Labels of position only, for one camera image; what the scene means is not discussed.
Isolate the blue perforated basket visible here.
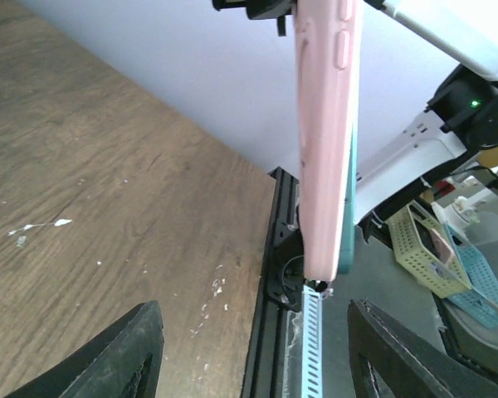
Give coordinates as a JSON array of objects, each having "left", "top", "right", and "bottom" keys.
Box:
[{"left": 442, "top": 223, "right": 498, "bottom": 328}]

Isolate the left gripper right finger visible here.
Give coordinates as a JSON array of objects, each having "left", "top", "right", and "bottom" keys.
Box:
[{"left": 347, "top": 299, "right": 498, "bottom": 398}]

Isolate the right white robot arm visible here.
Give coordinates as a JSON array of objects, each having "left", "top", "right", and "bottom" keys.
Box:
[{"left": 213, "top": 1, "right": 498, "bottom": 262}]

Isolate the black front rail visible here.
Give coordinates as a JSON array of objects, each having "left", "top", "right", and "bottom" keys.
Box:
[{"left": 241, "top": 167, "right": 304, "bottom": 397}]

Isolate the light blue slotted strip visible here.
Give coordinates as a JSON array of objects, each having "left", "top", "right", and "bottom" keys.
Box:
[{"left": 300, "top": 285, "right": 323, "bottom": 398}]

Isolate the pink phone case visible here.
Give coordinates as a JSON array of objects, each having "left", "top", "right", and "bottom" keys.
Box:
[{"left": 293, "top": 1, "right": 363, "bottom": 282}]

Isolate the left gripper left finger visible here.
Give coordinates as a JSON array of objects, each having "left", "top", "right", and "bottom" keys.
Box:
[{"left": 7, "top": 301, "right": 164, "bottom": 398}]

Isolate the yellow perforated basket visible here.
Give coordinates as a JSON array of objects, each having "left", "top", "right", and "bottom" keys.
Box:
[{"left": 387, "top": 201, "right": 471, "bottom": 299}]

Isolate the black screen phone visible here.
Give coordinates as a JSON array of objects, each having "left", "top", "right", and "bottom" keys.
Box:
[{"left": 338, "top": 126, "right": 357, "bottom": 274}]

